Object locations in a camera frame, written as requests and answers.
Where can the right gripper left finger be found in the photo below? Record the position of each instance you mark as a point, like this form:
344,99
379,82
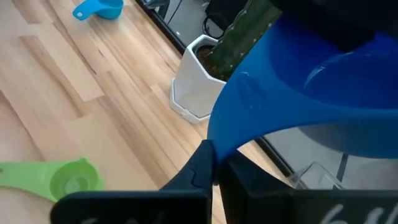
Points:
155,208

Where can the green measuring cup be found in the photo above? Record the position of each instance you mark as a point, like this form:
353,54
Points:
71,180

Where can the white hexagonal plant pot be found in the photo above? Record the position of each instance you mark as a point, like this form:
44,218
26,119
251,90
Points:
192,84

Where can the green cactus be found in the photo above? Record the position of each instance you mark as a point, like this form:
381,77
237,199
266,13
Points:
242,40

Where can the light blue measuring cup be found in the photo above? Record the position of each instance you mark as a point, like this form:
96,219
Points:
105,9

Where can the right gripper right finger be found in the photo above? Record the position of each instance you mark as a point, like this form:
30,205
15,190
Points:
280,208

